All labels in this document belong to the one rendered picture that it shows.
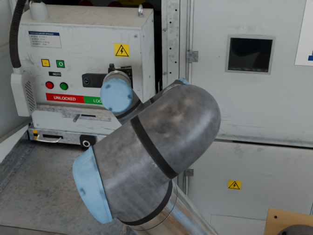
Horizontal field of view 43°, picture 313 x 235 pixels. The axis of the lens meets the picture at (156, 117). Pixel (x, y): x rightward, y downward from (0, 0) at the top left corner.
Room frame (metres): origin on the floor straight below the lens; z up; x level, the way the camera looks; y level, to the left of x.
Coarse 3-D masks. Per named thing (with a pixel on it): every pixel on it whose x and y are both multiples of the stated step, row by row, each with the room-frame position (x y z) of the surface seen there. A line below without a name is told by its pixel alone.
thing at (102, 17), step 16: (48, 16) 1.47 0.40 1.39; (64, 16) 1.47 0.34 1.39; (80, 16) 1.46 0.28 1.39; (96, 16) 1.46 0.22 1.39; (112, 16) 1.45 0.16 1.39; (128, 16) 1.45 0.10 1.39; (144, 16) 1.45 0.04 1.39; (144, 32) 1.37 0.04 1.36; (144, 48) 1.36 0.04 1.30; (144, 64) 1.35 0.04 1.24; (144, 80) 1.34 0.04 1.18; (144, 96) 1.33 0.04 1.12
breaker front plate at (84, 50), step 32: (64, 32) 1.38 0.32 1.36; (96, 32) 1.35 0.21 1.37; (128, 32) 1.33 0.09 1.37; (32, 64) 1.41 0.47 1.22; (64, 64) 1.38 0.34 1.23; (96, 64) 1.35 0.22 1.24; (128, 64) 1.33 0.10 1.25; (96, 96) 1.36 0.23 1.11; (64, 128) 1.39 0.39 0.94; (96, 128) 1.36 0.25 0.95
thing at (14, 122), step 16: (0, 0) 1.61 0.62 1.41; (0, 16) 1.60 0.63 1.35; (0, 32) 1.58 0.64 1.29; (0, 48) 1.54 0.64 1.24; (0, 64) 1.55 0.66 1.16; (0, 80) 1.53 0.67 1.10; (0, 96) 1.51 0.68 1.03; (0, 112) 1.49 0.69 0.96; (16, 112) 1.56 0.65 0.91; (0, 128) 1.47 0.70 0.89; (16, 128) 1.51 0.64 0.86
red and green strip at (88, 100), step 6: (48, 96) 1.40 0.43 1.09; (54, 96) 1.39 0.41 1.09; (60, 96) 1.39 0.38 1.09; (66, 96) 1.38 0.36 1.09; (72, 96) 1.38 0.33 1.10; (78, 96) 1.37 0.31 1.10; (84, 96) 1.37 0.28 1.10; (72, 102) 1.38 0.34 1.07; (78, 102) 1.37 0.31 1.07; (84, 102) 1.37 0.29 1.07; (90, 102) 1.36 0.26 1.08; (96, 102) 1.36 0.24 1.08
